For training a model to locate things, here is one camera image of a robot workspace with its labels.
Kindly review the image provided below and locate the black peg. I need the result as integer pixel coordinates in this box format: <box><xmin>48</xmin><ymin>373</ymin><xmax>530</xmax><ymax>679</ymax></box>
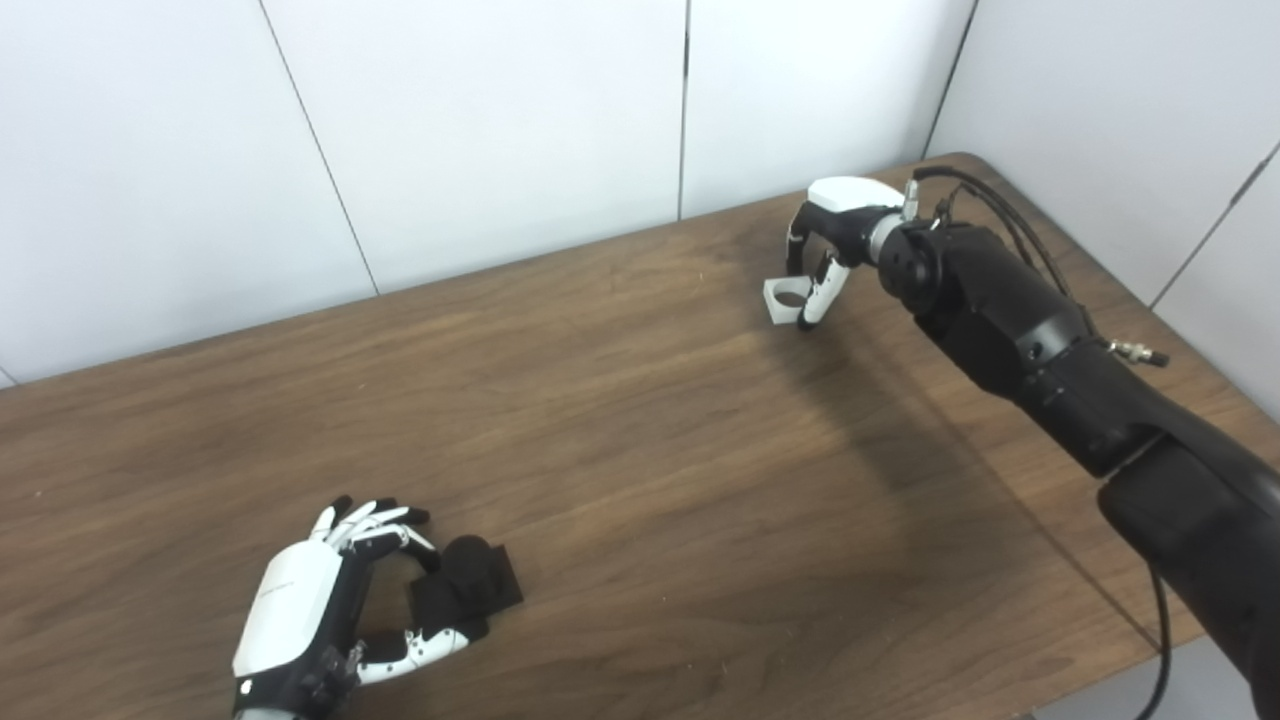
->
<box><xmin>408</xmin><ymin>535</ymin><xmax>524</xmax><ymax>633</ymax></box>

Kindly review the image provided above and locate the white square piece with hole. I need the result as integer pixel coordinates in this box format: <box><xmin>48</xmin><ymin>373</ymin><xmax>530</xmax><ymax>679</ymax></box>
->
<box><xmin>763</xmin><ymin>276</ymin><xmax>816</xmax><ymax>326</ymax></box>

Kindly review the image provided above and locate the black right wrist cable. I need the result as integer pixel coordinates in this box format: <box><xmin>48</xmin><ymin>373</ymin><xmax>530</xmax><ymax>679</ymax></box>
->
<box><xmin>905</xmin><ymin>165</ymin><xmax>1173</xmax><ymax>720</ymax></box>

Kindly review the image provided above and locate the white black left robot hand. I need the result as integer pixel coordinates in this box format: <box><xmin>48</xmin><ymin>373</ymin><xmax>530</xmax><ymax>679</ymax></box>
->
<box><xmin>232</xmin><ymin>495</ymin><xmax>491</xmax><ymax>720</ymax></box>

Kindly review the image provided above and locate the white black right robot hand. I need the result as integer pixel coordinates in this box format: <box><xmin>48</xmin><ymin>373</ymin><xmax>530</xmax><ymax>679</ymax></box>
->
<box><xmin>785</xmin><ymin>177</ymin><xmax>906</xmax><ymax>331</ymax></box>

